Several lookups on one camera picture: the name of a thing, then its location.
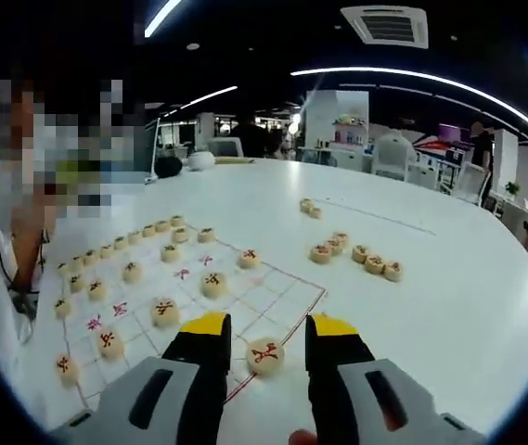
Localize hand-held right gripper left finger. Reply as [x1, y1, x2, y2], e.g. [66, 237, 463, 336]
[49, 311, 233, 445]

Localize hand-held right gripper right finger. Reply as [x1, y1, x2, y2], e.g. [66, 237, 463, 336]
[304, 312, 487, 445]

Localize red-lettered round chess piece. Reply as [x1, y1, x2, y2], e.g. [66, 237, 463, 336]
[246, 337, 287, 377]

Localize arranged rows of chess pieces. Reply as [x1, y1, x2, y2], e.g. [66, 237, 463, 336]
[53, 213, 263, 389]

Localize paper chessboard red grid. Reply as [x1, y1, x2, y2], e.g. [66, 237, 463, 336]
[57, 223, 328, 412]

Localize pile of wooden chess pieces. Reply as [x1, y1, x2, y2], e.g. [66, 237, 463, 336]
[308, 231, 405, 283]

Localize black round bag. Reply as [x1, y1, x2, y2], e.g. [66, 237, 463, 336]
[154, 156, 184, 179]

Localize white bowl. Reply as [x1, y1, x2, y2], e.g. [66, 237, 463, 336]
[187, 150, 217, 172]

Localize white high-back chair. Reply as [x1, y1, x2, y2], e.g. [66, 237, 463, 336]
[373, 132, 418, 182]

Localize white mesh office chair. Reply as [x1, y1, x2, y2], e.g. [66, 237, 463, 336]
[457, 161, 487, 194]

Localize white desktop monitor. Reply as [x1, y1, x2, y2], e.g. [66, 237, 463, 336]
[207, 137, 245, 159]

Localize shelf with colourful items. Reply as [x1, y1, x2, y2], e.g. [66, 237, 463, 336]
[331, 115, 367, 145]

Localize purple screen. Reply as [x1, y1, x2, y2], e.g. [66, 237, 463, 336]
[439, 123, 472, 143]

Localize straight ceiling light strip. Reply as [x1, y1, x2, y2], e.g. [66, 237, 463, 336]
[179, 85, 239, 110]

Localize curved ceiling light strip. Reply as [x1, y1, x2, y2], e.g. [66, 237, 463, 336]
[145, 0, 185, 38]
[290, 67, 528, 148]

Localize ceiling air conditioner vent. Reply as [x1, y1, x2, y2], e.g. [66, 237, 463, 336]
[341, 5, 431, 50]

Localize red blue wall graphic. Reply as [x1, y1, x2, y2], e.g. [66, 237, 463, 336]
[412, 135, 445, 152]

